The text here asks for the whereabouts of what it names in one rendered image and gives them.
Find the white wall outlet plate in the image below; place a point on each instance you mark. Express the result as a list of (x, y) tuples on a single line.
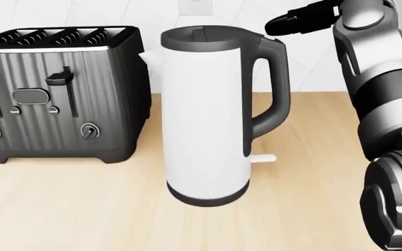
[(195, 7)]

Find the dark grey four-slot toaster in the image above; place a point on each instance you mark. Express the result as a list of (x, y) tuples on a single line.
[(54, 91)]

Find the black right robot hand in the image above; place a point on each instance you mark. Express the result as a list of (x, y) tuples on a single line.
[(298, 22)]

